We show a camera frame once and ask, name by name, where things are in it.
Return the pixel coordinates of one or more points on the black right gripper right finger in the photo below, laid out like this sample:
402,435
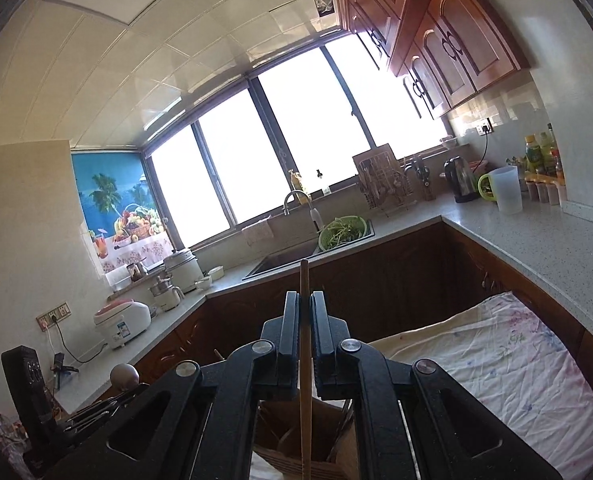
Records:
327,333

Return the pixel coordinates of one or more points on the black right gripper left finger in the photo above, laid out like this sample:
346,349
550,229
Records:
278,372

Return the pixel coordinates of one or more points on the wooden chopstick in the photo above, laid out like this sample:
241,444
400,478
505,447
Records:
305,371

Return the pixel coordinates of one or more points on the metal spoon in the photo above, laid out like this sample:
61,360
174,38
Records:
124,377

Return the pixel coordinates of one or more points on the kitchen faucet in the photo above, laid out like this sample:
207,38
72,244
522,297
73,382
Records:
290,203

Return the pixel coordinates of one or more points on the wooden utensil holder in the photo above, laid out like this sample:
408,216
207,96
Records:
333,438

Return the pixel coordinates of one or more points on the green vegetable basin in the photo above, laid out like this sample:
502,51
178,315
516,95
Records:
343,230

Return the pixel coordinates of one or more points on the white multi cooker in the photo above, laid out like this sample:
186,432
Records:
184,269

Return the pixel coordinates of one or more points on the white rice cooker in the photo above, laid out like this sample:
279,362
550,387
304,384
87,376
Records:
121,321

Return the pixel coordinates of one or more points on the dish drying rack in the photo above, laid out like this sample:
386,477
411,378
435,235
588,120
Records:
382,179

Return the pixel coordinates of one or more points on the dish soap bottle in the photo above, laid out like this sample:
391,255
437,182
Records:
297,185

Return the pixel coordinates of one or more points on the white dotted tablecloth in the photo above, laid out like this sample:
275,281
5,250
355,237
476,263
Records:
490,393

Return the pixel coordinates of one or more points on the black electric kettle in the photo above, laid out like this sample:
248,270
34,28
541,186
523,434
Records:
461,180

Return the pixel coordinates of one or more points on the fruit poster blind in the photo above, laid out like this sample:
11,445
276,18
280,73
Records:
123,221

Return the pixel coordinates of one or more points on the white plastic jug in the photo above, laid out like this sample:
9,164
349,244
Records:
502,186

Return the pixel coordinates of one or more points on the yellow oil bottle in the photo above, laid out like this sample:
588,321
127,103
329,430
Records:
534,155

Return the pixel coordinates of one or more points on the upper wooden cabinets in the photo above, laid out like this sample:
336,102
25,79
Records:
451,49

